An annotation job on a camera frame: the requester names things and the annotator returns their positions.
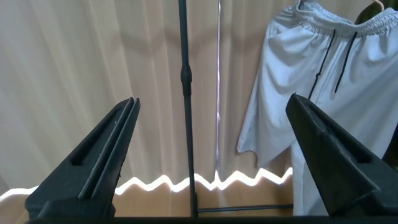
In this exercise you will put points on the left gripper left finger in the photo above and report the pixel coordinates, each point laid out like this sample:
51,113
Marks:
90,168

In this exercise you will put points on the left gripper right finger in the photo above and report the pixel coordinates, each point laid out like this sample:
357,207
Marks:
342,168

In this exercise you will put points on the pale grey shorts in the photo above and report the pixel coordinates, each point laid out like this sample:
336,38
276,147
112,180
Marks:
342,93

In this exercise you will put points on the black clothes rack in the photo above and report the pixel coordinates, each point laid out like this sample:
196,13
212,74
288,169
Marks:
186,93

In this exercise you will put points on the beige curtain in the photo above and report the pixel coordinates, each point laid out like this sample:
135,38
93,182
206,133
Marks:
93,62

